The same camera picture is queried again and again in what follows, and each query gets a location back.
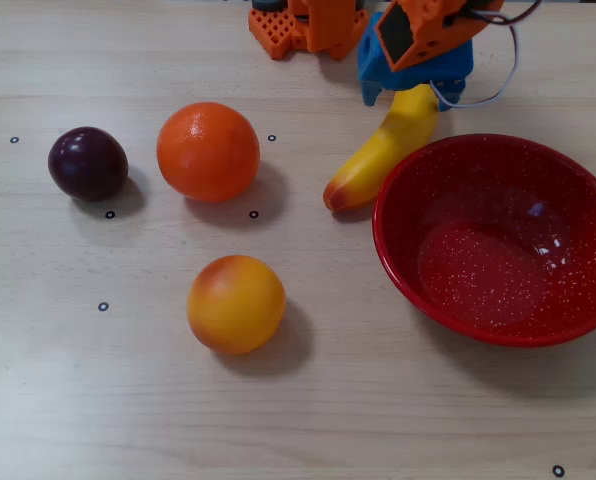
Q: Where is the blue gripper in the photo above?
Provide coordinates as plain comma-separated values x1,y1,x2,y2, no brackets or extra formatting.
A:
357,12,474,112

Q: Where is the red speckled bowl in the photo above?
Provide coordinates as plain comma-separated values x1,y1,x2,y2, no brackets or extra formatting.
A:
371,133,596,349

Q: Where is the yellow-orange peach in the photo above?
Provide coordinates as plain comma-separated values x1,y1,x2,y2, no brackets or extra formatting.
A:
186,254,287,356

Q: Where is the dark purple plum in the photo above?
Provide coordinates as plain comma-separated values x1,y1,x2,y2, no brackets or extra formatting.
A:
47,126,130,203

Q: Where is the orange fruit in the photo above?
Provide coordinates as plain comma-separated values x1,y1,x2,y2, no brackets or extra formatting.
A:
156,101,262,204

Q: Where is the orange robot base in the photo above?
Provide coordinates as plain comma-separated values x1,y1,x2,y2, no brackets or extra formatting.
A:
247,0,370,61

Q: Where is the yellow toy banana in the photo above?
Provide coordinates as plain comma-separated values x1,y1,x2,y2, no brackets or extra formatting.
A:
322,83,440,213

